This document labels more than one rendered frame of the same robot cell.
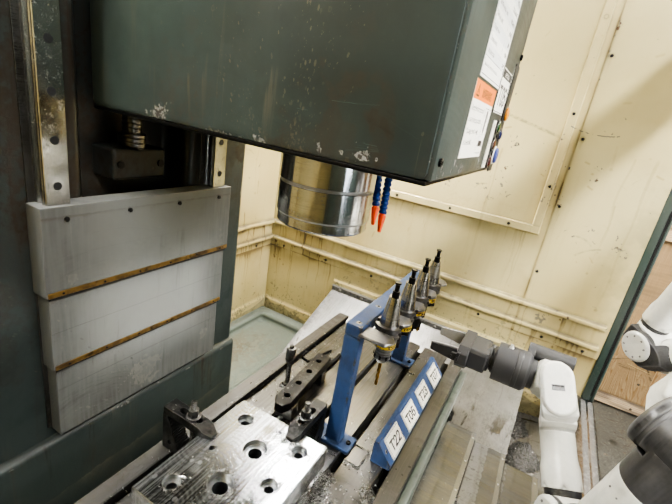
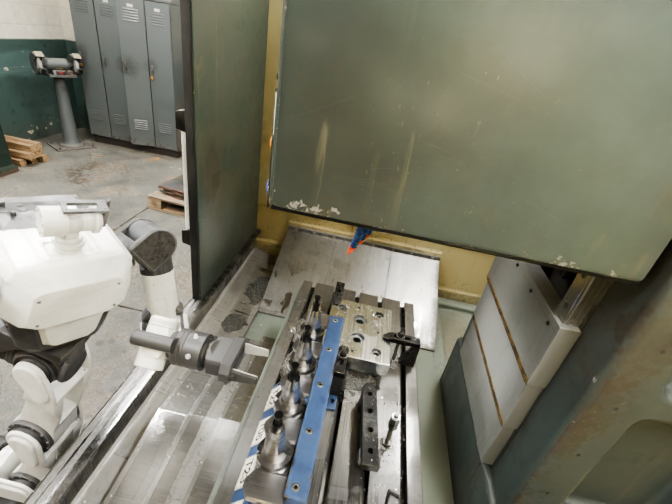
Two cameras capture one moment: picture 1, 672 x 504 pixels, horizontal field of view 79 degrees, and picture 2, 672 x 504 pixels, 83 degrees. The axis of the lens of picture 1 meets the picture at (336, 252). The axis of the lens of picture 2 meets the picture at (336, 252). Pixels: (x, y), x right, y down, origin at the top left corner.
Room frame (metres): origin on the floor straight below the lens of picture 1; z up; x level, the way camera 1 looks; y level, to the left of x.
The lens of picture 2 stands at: (1.51, -0.40, 1.88)
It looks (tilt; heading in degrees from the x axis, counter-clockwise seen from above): 30 degrees down; 157
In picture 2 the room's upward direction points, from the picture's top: 10 degrees clockwise
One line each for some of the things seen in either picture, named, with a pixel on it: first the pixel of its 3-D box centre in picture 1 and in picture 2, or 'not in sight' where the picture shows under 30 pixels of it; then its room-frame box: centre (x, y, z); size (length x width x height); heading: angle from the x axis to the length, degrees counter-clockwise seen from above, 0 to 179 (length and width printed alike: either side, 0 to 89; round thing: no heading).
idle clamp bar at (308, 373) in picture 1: (302, 386); (367, 427); (0.94, 0.03, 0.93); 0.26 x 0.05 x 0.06; 159
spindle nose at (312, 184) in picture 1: (326, 189); not in sight; (0.69, 0.03, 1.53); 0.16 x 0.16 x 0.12
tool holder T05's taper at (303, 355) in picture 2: (408, 295); (304, 350); (0.93, -0.19, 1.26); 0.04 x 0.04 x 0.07
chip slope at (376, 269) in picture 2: not in sight; (353, 292); (0.09, 0.32, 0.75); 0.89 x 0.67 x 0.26; 64
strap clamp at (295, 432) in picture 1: (305, 428); (340, 365); (0.74, 0.00, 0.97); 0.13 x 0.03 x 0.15; 154
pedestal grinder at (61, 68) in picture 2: not in sight; (63, 101); (-4.38, -2.03, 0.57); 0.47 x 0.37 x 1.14; 124
